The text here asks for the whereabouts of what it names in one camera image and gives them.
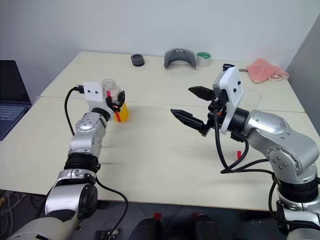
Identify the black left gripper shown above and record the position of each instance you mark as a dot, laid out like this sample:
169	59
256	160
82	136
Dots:
113	104

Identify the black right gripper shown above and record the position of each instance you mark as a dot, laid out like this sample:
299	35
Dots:
215	108

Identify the bottle with orange juice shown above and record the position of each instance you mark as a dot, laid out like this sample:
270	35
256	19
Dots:
123	115

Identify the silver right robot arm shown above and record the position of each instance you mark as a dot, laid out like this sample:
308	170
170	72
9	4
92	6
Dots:
275	135

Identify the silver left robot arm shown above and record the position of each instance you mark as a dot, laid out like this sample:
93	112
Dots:
85	140

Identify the clear wine glass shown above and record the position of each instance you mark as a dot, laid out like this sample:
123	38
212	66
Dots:
255	98

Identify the black round puck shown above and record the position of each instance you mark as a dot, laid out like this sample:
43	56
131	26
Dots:
137	61

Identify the silver tape roll green core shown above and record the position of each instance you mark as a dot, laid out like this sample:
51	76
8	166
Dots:
203	62

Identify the grey curved headset shell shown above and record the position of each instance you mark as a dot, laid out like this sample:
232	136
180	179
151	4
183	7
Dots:
170	60

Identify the pink cloth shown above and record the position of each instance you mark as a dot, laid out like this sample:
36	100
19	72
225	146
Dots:
260	70

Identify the dark laptop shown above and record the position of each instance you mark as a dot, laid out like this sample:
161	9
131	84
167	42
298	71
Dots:
12	85

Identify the dark rounded shape red mark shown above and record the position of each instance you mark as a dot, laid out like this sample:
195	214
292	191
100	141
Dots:
145	228
206	227

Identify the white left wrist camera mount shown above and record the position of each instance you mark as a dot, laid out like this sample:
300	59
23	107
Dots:
93	100

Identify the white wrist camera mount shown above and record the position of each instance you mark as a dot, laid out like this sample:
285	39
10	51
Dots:
93	100
233	82

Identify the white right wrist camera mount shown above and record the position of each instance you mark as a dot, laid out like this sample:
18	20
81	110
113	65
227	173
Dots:
233	82

